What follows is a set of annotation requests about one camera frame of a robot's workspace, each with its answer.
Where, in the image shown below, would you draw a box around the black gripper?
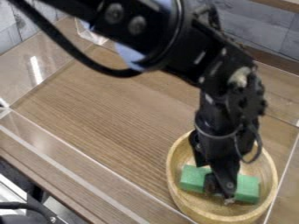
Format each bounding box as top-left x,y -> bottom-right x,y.
188,87 -> 267,205

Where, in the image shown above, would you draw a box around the green rectangular block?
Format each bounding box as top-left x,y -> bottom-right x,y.
179,164 -> 260,204

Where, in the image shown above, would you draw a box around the round wooden bowl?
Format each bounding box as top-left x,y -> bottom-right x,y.
166,132 -> 278,224

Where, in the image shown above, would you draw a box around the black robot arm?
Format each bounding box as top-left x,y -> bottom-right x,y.
8,0 -> 267,203

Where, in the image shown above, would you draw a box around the clear acrylic enclosure wall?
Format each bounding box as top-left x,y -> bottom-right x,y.
0,5 -> 299,224

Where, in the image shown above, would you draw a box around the black metal frame bracket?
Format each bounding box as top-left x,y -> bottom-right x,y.
23,186 -> 75,224

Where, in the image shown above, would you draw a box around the black cable at corner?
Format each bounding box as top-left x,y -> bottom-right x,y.
0,200 -> 38,224

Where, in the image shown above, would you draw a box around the clear acrylic corner bracket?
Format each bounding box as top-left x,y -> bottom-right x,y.
75,18 -> 108,46

